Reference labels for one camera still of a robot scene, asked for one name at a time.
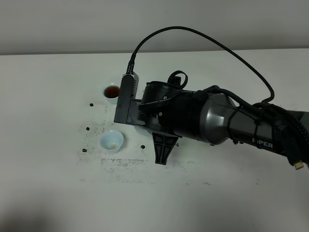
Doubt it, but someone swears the near light blue teacup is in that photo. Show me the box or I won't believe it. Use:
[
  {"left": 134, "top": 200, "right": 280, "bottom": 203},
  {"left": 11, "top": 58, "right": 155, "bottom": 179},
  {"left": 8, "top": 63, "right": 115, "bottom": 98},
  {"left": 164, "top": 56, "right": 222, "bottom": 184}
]
[{"left": 99, "top": 130, "right": 124, "bottom": 153}]

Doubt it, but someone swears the light blue porcelain teapot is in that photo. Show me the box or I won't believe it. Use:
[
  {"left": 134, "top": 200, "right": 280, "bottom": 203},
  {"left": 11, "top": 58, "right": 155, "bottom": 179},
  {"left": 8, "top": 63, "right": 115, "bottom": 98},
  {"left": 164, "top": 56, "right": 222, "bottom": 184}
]
[{"left": 134, "top": 126, "right": 151, "bottom": 136}]

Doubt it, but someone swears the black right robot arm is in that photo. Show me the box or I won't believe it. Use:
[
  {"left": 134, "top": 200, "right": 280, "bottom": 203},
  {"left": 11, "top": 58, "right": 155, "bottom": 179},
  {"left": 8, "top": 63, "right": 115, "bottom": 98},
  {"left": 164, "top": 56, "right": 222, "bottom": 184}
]
[{"left": 138, "top": 81, "right": 309, "bottom": 169}]

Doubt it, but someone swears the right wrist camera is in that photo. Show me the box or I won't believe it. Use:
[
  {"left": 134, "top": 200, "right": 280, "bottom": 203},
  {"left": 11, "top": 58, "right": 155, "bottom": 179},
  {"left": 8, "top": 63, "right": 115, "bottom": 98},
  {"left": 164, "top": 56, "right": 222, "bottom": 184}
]
[{"left": 114, "top": 73, "right": 140, "bottom": 126}]

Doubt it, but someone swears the light blue teacup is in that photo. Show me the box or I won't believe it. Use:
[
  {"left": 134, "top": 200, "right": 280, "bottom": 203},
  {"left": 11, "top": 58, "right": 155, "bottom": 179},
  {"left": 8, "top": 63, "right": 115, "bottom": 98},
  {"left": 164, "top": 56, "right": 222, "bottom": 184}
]
[
  {"left": 99, "top": 130, "right": 124, "bottom": 153},
  {"left": 102, "top": 83, "right": 120, "bottom": 104}
]

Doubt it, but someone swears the far light blue teacup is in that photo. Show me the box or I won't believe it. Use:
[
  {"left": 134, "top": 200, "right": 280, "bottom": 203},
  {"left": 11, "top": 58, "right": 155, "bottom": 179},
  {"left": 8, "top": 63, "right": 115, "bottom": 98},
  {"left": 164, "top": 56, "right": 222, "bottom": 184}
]
[{"left": 102, "top": 83, "right": 120, "bottom": 104}]

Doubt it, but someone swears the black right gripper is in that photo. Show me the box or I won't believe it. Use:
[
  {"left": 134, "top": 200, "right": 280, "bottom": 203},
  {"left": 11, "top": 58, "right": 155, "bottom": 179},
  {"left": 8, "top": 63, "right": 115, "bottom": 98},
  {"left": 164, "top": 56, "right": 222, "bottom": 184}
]
[{"left": 138, "top": 81, "right": 208, "bottom": 165}]

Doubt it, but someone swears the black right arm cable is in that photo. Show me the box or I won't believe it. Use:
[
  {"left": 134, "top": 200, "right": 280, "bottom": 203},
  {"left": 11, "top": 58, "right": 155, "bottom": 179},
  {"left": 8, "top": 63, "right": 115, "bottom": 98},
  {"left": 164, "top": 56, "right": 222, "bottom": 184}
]
[{"left": 125, "top": 26, "right": 309, "bottom": 145}]

